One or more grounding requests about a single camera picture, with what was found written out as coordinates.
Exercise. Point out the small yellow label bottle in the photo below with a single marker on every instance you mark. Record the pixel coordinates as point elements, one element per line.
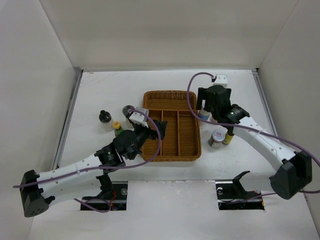
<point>228,138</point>

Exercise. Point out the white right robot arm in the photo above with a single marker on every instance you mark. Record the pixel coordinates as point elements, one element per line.
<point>293,170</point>

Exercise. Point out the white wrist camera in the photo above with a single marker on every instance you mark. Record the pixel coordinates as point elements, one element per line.
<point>138,116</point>
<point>220,80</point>

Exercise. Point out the white bead jar silver lid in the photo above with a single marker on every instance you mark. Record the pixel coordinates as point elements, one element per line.
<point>204,115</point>

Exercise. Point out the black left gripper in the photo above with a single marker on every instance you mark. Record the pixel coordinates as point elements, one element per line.
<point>153,134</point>

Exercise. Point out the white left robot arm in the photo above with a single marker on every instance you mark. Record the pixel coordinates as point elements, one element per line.
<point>88,177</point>

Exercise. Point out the brown spice jar red label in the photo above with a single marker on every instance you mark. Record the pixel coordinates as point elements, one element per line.
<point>216,138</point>

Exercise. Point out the brown wicker divided tray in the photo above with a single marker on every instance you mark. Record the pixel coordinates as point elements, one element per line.
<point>182,141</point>

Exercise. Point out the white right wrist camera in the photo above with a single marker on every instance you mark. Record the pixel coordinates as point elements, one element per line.
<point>220,80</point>

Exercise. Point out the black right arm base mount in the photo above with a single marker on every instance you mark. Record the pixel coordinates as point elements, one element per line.
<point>232,196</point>

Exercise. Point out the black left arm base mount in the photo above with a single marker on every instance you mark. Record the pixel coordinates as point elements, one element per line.
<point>113,198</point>

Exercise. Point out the white bottle black cap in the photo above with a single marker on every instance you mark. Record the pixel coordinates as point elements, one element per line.
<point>106,120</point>

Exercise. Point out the clear jar grey lid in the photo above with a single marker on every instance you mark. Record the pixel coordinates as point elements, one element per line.
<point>126,112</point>

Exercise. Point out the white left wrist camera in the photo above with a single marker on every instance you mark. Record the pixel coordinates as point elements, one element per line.
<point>138,116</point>

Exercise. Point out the red sauce bottle yellow cap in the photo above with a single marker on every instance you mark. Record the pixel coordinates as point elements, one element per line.
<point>117,127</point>

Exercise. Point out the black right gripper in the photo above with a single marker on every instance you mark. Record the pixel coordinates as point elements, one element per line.
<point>203,95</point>

